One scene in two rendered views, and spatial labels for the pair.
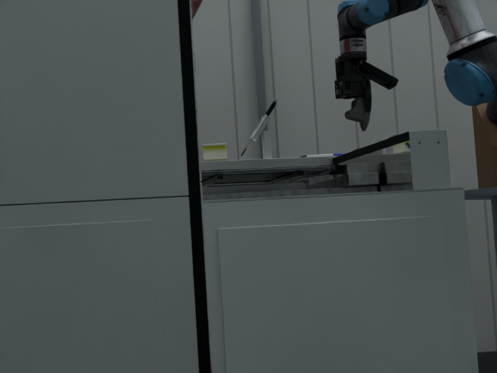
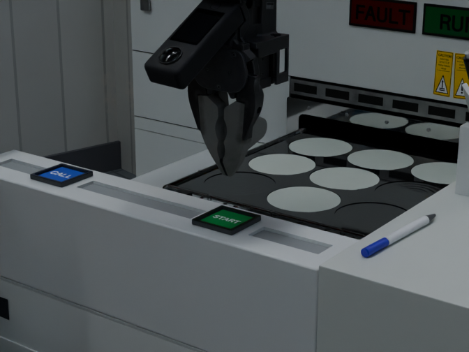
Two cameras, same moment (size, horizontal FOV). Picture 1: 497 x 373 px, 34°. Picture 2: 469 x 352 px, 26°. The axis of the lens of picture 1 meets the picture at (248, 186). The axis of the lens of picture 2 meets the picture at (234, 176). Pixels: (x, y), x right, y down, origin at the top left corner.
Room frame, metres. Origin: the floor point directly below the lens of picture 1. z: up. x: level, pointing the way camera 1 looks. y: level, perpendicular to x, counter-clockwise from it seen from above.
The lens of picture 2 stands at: (3.04, -1.02, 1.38)
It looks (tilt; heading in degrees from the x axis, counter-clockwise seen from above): 19 degrees down; 139
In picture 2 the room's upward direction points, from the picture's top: straight up
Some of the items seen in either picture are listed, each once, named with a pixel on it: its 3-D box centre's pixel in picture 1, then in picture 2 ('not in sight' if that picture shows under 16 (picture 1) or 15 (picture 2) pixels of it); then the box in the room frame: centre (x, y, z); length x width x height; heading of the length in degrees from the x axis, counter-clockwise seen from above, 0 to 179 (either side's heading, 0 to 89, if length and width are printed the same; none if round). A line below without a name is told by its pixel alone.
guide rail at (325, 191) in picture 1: (280, 196); not in sight; (1.99, -0.08, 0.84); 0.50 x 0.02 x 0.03; 103
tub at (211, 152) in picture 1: (214, 155); not in sight; (2.47, 0.10, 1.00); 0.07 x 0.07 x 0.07; 4
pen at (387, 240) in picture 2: (322, 155); (400, 232); (2.40, -0.23, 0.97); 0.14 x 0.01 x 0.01; 99
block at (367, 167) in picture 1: (359, 168); not in sight; (2.02, -0.28, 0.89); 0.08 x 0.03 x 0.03; 103
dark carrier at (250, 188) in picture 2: (245, 177); (344, 179); (2.10, 0.01, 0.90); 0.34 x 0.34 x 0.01; 13
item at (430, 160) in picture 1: (384, 171); (143, 253); (2.11, -0.36, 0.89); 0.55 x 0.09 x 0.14; 13
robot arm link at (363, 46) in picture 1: (353, 49); not in sight; (2.23, -0.32, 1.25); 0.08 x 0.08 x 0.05
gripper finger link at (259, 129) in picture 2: (354, 115); (248, 133); (2.25, -0.31, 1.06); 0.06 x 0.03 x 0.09; 103
